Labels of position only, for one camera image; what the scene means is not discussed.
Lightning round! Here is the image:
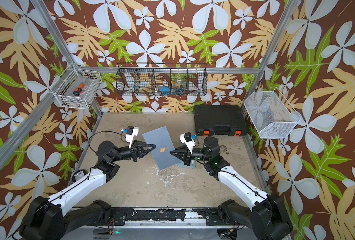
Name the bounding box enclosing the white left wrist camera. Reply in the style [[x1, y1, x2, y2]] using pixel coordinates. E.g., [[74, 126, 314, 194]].
[[121, 126, 139, 148]]

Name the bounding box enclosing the aluminium frame rear bar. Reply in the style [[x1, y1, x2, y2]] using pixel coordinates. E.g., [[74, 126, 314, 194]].
[[75, 65, 260, 75]]

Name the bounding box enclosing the aluminium frame post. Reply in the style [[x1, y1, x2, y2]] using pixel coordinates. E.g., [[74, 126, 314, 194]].
[[31, 1, 102, 117], [244, 1, 301, 100]]

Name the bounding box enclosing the black plastic tool case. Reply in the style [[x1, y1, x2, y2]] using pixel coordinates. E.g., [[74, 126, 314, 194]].
[[193, 105, 248, 137]]

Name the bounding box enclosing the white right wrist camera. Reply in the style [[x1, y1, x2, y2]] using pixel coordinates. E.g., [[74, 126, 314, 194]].
[[179, 132, 196, 154]]

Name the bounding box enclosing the aluminium frame post right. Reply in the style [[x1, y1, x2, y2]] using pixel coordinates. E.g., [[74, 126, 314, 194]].
[[244, 1, 301, 100]]

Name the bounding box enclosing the light blue envelope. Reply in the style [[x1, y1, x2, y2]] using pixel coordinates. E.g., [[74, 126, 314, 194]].
[[178, 160, 195, 169]]

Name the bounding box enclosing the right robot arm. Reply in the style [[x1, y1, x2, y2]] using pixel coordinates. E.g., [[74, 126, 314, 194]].
[[170, 137, 294, 240]]

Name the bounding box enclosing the blue object in basket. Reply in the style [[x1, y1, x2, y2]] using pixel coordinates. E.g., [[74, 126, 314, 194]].
[[159, 87, 170, 96]]

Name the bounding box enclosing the aluminium frame post left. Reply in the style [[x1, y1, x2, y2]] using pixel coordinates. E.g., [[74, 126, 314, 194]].
[[31, 1, 102, 117]]

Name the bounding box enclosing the white mesh basket right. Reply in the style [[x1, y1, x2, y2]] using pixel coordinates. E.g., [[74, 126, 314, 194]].
[[243, 88, 301, 139]]

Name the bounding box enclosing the white wire basket left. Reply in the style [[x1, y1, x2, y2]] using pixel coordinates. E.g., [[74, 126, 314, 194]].
[[52, 64, 102, 110]]

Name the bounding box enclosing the clear plastic bottle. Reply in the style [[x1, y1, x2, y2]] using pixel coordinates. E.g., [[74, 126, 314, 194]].
[[173, 79, 186, 96]]

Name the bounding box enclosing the red black screwdriver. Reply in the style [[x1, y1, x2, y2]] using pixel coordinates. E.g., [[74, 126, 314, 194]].
[[73, 84, 85, 97]]

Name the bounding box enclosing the black wire basket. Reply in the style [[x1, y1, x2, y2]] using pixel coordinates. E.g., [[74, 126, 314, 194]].
[[114, 63, 208, 97]]

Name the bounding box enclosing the black round tape measure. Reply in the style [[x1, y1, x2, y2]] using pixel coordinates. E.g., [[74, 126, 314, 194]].
[[72, 170, 87, 183]]

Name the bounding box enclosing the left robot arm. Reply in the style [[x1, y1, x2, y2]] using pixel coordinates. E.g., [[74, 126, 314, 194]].
[[19, 141, 156, 240]]

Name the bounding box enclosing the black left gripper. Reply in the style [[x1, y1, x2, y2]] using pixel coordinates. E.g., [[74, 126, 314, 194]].
[[111, 140, 154, 164]]

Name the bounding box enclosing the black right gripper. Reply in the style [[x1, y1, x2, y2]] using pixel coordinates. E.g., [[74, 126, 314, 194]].
[[172, 145, 212, 168]]

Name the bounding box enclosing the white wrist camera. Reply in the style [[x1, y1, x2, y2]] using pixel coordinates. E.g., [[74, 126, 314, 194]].
[[179, 132, 196, 154], [121, 126, 139, 148]]

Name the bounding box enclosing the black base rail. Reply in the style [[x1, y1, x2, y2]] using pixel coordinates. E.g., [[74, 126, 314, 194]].
[[95, 207, 242, 227]]

